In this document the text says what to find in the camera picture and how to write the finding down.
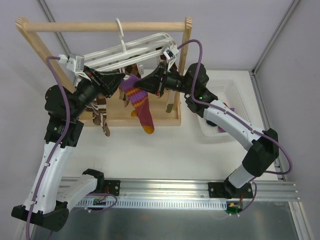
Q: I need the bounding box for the wooden hanger rack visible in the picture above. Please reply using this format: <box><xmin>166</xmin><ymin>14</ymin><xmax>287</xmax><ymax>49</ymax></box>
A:
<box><xmin>14</xmin><ymin>16</ymin><xmax>193</xmax><ymax>128</ymax></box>

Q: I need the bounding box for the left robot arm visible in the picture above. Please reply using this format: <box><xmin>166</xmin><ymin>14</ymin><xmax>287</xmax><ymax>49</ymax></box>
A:
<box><xmin>11</xmin><ymin>68</ymin><xmax>125</xmax><ymax>232</ymax></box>

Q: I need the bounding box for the brown striped sock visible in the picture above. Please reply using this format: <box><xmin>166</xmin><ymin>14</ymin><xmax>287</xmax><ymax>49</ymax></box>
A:
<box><xmin>86</xmin><ymin>95</ymin><xmax>111</xmax><ymax>137</ymax></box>

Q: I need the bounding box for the purple orange striped sock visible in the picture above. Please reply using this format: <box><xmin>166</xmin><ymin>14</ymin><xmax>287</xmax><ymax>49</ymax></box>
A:
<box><xmin>119</xmin><ymin>75</ymin><xmax>155</xmax><ymax>134</ymax></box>

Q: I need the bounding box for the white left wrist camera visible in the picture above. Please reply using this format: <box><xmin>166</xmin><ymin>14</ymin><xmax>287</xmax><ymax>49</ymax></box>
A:
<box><xmin>58</xmin><ymin>53</ymin><xmax>90</xmax><ymax>80</ymax></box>

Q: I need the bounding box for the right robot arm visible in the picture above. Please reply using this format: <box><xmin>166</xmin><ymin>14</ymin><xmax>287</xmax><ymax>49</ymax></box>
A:
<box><xmin>134</xmin><ymin>62</ymin><xmax>279</xmax><ymax>199</ymax></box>

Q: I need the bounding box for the white plastic clip hanger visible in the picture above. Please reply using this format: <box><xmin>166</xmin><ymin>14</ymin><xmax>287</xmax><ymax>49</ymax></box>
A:
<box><xmin>83</xmin><ymin>18</ymin><xmax>178</xmax><ymax>74</ymax></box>

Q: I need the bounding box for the green circuit board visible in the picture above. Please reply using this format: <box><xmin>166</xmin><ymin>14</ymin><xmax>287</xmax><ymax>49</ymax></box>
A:
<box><xmin>225</xmin><ymin>203</ymin><xmax>242</xmax><ymax>216</ymax></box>

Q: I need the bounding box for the aluminium mounting rail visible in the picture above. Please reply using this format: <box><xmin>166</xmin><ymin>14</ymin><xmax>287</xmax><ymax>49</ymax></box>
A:
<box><xmin>77</xmin><ymin>178</ymin><xmax>301</xmax><ymax>211</ymax></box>

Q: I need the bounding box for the white plastic basket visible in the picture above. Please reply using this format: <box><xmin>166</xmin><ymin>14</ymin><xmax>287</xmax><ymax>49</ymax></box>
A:
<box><xmin>194</xmin><ymin>78</ymin><xmax>251</xmax><ymax>138</ymax></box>

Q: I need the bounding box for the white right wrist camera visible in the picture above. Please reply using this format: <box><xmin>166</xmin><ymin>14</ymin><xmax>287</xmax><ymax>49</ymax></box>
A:
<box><xmin>163</xmin><ymin>46</ymin><xmax>179</xmax><ymax>66</ymax></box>

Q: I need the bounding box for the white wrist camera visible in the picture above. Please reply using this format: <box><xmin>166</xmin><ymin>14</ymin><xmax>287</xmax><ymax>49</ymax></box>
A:
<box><xmin>163</xmin><ymin>46</ymin><xmax>179</xmax><ymax>66</ymax></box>
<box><xmin>58</xmin><ymin>53</ymin><xmax>90</xmax><ymax>80</ymax></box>

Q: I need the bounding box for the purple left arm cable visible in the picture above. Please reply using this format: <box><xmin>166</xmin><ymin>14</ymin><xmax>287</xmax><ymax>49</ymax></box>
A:
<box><xmin>24</xmin><ymin>56</ymin><xmax>76</xmax><ymax>240</ymax></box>

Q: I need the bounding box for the beige patterned sock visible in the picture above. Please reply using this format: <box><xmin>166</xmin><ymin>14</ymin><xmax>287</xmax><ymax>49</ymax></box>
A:
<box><xmin>157</xmin><ymin>54</ymin><xmax>178</xmax><ymax>113</ymax></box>

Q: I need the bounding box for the argyle sock right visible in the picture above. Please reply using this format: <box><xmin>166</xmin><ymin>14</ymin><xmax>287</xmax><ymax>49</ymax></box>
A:
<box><xmin>124</xmin><ymin>63</ymin><xmax>141</xmax><ymax>78</ymax></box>

